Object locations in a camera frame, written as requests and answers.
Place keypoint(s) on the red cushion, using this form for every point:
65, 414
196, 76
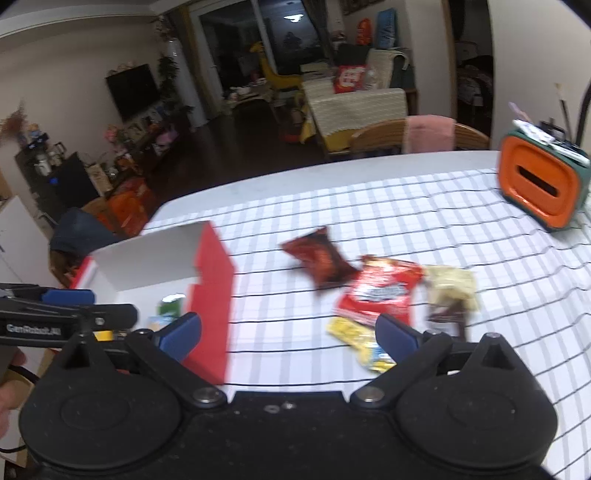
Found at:
349, 78

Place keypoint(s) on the yellow giraffe toy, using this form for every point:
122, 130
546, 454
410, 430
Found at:
277, 82

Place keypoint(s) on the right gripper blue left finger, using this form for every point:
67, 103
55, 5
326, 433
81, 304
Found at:
160, 354

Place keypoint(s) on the cream nougat snack packet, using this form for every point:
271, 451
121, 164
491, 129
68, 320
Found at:
447, 285

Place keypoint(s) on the green snack packet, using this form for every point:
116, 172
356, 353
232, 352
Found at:
171, 305

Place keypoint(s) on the brown M&M's bag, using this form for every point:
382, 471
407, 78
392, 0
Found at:
450, 319

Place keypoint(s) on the copper Oreo snack bag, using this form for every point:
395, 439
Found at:
320, 258

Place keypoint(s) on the white grid tablecloth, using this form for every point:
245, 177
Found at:
533, 285

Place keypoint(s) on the red snack bag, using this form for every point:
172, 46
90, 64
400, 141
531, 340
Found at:
384, 286

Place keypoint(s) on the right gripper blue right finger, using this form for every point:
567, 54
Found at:
417, 355

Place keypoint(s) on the red and white cardboard box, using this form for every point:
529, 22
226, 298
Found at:
187, 259

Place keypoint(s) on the cream covered sofa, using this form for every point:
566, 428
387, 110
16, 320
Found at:
334, 117

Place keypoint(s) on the yellow minion jelly pouch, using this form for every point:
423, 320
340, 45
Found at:
363, 341

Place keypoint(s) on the chair with dark blue jacket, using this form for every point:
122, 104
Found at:
76, 236

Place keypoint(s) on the wall television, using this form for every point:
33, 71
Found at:
133, 91

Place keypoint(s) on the wooden chair with pink cloth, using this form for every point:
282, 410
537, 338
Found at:
418, 134

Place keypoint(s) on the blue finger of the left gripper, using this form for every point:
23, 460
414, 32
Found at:
68, 297

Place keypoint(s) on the person's left hand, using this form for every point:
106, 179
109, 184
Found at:
13, 394

